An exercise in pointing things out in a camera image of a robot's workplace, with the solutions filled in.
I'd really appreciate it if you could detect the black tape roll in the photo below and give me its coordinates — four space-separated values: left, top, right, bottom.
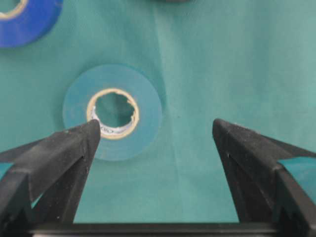
162 0 191 3

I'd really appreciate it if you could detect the green table cloth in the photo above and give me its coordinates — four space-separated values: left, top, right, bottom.
0 0 316 222

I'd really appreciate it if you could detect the teal tape roll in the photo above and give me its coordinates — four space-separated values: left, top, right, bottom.
63 64 162 161

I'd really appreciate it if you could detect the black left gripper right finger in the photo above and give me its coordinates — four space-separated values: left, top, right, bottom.
212 118 316 237

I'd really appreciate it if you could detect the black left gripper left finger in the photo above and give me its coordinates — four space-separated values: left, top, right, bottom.
0 120 100 237

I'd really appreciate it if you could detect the blue tape roll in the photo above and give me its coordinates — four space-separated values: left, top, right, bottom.
0 0 63 48

